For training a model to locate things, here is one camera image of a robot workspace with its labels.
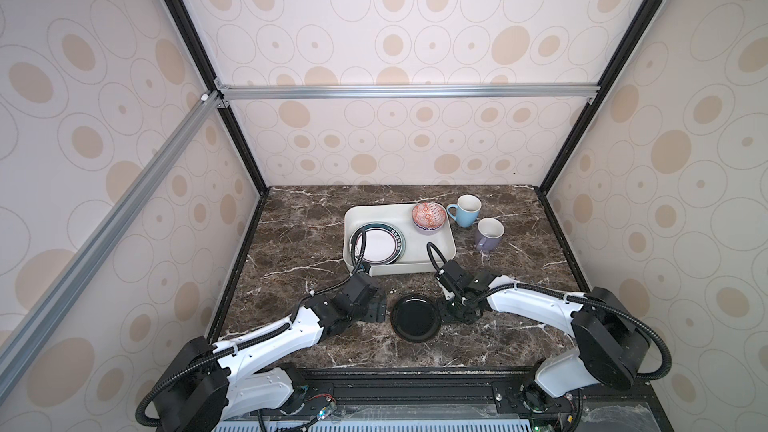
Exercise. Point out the light blue mug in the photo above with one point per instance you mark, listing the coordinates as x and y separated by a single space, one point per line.
465 210

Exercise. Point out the black frame post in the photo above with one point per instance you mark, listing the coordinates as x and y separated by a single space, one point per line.
196 49
642 19

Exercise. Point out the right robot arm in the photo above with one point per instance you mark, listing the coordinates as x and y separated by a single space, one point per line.
612 347

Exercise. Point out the white plate green red rim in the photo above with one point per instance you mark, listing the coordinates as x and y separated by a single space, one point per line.
377 244

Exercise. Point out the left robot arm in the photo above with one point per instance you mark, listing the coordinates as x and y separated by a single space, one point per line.
210 382

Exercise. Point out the purple bowl patterned inside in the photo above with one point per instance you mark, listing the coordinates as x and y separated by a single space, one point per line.
429 217

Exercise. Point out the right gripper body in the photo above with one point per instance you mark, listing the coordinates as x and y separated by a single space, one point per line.
452 311

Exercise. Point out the left diagonal aluminium rail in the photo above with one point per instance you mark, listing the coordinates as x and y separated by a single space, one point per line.
47 314

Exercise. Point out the black frame post right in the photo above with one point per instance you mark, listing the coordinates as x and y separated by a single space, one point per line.
642 19

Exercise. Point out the horizontal aluminium rail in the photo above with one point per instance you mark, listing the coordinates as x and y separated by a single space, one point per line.
419 91

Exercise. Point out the black round plate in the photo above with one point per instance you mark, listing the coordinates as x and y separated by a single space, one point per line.
415 318

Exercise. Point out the purple mug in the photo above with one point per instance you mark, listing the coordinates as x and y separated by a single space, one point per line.
489 234

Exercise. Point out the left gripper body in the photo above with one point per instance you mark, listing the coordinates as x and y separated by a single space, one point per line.
369 312

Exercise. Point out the black frame post left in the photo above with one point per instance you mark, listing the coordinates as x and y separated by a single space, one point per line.
196 49

